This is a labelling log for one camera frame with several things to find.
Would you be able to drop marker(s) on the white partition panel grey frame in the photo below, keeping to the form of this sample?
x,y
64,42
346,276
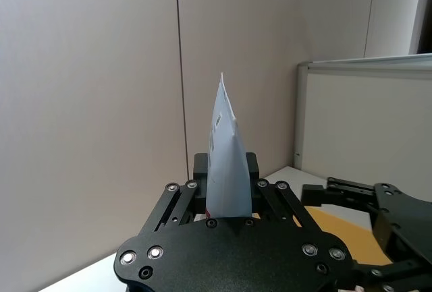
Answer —
x,y
364,120

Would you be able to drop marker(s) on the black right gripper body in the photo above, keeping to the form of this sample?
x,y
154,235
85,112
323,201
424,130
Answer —
x,y
405,224

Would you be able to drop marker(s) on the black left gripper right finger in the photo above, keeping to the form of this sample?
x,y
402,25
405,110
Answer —
x,y
280,204

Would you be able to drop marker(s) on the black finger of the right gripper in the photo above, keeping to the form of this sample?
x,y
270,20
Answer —
x,y
398,276
347,194

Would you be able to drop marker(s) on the white plastic pouch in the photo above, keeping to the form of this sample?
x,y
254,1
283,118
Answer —
x,y
227,170

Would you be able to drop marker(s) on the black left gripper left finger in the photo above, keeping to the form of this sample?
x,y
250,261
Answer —
x,y
175,204

